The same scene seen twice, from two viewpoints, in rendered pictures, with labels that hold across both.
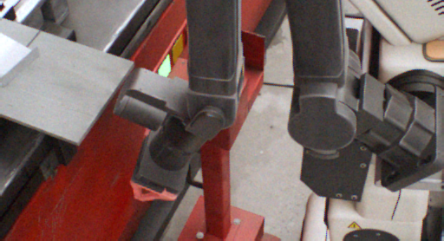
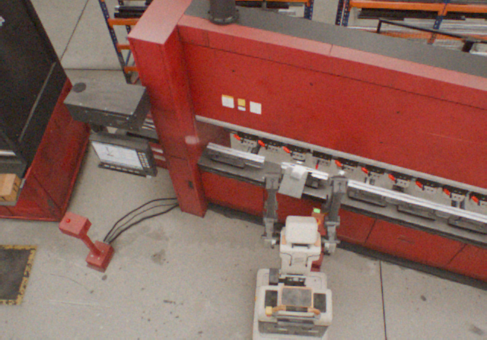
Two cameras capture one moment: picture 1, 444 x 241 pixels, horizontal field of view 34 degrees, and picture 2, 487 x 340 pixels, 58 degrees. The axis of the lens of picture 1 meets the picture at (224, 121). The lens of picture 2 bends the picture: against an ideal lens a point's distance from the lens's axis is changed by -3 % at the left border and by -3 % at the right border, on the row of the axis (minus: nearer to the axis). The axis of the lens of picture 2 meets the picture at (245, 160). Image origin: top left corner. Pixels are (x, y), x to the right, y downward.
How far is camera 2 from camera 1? 267 cm
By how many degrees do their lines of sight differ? 47
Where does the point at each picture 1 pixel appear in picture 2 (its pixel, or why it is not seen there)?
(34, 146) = not seen: hidden behind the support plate
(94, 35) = (319, 192)
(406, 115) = (268, 231)
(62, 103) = (287, 187)
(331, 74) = (266, 214)
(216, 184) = not seen: hidden behind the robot
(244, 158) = (346, 262)
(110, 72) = (296, 194)
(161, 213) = not seen: hidden behind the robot
